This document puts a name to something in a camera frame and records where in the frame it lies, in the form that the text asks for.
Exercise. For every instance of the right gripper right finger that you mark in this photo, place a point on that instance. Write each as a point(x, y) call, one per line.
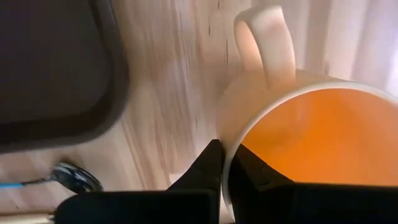
point(280, 202)

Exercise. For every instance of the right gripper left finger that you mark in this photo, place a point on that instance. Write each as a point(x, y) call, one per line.
point(192, 199)

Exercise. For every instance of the dark brown serving tray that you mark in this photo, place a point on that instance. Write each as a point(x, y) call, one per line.
point(46, 62)

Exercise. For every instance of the cream mug with orange inside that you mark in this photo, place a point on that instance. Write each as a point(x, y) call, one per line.
point(267, 46)

